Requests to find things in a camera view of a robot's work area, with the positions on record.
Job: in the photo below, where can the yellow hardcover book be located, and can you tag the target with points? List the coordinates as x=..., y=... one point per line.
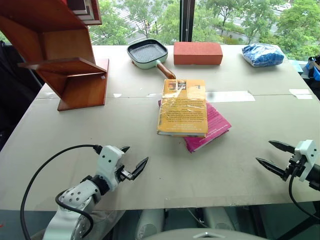
x=183, y=112

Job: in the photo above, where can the brown wooden shelf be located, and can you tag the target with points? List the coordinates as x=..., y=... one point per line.
x=75, y=82

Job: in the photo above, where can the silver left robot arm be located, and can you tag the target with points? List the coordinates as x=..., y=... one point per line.
x=75, y=200

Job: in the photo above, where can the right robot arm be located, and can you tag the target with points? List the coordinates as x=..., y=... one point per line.
x=315, y=176

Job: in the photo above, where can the blue plastic bag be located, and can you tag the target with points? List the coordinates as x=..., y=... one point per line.
x=262, y=56

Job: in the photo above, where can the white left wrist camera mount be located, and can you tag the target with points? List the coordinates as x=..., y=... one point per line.
x=110, y=160

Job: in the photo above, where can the pink book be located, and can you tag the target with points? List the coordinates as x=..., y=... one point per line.
x=215, y=123

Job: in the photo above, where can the short white tape strip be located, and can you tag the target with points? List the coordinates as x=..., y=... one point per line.
x=301, y=93

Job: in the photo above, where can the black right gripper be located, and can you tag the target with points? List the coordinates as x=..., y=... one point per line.
x=294, y=166

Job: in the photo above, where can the long white tape strip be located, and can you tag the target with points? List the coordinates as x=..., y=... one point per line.
x=232, y=96

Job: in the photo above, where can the mint green square grill pan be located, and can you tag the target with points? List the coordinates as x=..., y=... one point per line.
x=147, y=53

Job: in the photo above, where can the dark bulky object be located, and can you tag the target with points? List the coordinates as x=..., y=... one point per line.
x=12, y=100

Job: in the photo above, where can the red brick block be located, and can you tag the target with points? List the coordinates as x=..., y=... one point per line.
x=198, y=53

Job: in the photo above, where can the blue and black clutter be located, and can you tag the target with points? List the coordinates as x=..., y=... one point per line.
x=313, y=68

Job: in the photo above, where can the black window frame post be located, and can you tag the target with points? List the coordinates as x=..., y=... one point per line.
x=187, y=20

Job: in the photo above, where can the grey rounded shape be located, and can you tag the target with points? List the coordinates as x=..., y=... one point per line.
x=217, y=218
x=150, y=223

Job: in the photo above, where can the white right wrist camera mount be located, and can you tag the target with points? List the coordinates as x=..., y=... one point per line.
x=307, y=155

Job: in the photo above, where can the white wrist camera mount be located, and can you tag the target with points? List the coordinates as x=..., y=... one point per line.
x=307, y=155
x=110, y=160

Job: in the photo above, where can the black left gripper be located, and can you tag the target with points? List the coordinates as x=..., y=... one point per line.
x=124, y=173

